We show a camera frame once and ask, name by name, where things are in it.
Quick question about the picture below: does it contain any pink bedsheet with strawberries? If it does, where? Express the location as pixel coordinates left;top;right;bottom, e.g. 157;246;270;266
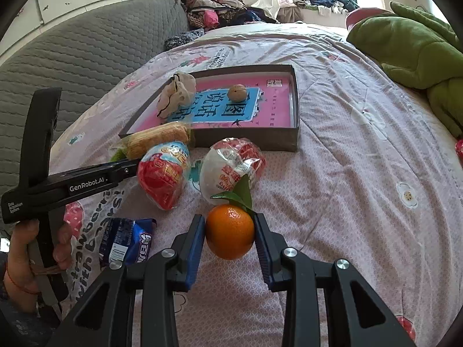
50;24;462;346

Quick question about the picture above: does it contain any left hand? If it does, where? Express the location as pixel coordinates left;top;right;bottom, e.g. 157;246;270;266
3;219;73;313

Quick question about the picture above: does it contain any grey quilted headboard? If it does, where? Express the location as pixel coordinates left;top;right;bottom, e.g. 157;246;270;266
1;0;188;192

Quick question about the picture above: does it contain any red surprise egg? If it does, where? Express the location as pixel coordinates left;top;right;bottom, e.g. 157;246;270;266
137;141;191;211

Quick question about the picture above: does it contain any walnut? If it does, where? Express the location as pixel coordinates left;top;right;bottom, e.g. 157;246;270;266
227;84;247;103

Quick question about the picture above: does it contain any yellow snack packet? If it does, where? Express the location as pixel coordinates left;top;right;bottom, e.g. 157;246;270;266
111;121;192;161

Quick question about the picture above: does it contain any blue cookie packet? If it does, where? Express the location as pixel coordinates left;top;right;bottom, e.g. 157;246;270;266
99;218;157;268

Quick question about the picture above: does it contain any green blanket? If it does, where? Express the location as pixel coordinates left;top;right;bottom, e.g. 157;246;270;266
347;2;463;139

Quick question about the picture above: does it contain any dark patterned cloth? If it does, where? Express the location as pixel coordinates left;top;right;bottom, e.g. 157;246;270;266
164;28;205;51

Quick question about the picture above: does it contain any shallow box with pink book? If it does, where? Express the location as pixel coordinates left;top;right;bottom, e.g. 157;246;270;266
118;64;300;152

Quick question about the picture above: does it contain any clothes pile by headboard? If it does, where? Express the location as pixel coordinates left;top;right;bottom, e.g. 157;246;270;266
181;0;278;32

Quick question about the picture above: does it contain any red candy wrapper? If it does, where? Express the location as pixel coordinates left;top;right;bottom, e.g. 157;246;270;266
455;139;463;160

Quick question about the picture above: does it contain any orange mandarin with leaf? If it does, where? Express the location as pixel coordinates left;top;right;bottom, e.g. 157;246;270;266
206;174;254;261

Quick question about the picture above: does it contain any pink pillow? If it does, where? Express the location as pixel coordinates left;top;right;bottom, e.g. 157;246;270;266
345;8;389;31

